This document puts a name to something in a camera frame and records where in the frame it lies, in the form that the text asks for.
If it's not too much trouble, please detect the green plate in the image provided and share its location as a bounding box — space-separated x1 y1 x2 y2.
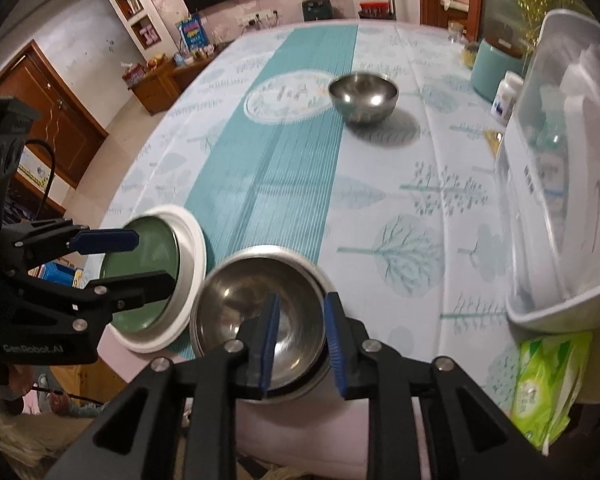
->
101 216 181 335

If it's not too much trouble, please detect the pink undercloth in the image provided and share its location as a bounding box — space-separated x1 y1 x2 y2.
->
99 327 433 467

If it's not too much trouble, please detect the blue poster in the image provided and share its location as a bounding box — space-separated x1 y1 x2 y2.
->
176 14 207 54

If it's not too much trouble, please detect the stainless steel bowl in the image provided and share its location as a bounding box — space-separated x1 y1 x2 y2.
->
214 244 337 404
189 254 327 397
328 73 400 129

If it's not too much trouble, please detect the clear plastic storage box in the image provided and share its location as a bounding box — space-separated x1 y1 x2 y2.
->
495 8 600 334

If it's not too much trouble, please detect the white floral plate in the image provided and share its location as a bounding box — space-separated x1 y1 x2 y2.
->
100 204 209 354

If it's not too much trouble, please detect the tree print tablecloth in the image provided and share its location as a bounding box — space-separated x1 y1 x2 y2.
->
100 20 548 413

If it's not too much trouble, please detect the red box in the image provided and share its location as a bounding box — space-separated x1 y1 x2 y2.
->
359 1 395 20

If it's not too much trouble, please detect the black cable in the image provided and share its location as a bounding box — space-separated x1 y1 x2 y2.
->
24 139 57 197

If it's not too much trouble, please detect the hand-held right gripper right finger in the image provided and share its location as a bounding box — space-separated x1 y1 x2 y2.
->
324 291 547 480

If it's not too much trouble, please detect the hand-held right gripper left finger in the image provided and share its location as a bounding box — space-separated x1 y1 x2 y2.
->
45 293 282 480

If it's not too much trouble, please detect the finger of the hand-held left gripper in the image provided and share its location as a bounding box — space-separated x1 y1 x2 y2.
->
12 218 139 267
15 270 177 342

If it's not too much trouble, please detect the person's left hand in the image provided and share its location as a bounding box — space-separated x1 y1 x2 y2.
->
0 366 37 413

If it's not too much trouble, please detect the blue plastic stool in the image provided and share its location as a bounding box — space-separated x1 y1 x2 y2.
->
30 259 86 287

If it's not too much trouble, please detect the low wooden cabinet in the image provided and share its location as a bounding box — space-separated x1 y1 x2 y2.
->
124 44 232 116

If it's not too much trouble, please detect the teal canister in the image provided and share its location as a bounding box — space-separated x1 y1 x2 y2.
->
470 37 527 104

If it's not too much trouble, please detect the green wet wipes pack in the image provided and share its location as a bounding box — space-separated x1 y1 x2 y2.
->
509 330 594 454

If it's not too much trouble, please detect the wooden door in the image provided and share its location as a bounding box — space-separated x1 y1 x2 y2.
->
0 41 109 189

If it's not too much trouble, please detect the white pill bottle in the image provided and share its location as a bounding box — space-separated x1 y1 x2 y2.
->
489 70 525 125

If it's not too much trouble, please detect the black appliance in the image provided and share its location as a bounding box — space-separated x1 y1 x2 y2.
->
301 0 334 23

